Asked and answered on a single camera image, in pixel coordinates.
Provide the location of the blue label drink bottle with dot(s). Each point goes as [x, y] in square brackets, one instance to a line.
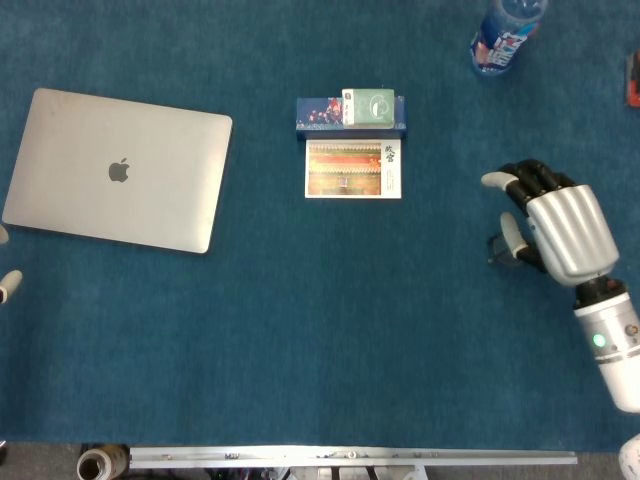
[502, 40]

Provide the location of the small green card box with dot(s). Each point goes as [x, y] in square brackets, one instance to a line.
[370, 106]

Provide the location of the silver laptop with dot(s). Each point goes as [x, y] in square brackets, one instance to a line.
[120, 170]

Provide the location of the clear red coffee capsule box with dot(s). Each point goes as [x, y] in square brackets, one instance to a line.
[634, 80]

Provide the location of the thin-framed eyeglasses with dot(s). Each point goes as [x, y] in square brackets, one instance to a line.
[500, 248]

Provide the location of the brown tape roll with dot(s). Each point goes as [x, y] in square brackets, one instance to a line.
[97, 462]

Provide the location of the red palace postcard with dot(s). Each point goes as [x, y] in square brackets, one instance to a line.
[345, 170]

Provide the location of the aluminium rail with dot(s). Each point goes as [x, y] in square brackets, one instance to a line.
[350, 456]

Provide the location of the white robot base bracket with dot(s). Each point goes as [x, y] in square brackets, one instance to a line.
[310, 473]

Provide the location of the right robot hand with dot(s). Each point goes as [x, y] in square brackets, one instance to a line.
[570, 230]

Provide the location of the long dark blue box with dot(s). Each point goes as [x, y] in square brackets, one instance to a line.
[317, 112]

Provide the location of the blue table mat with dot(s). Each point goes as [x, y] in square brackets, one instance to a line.
[320, 325]

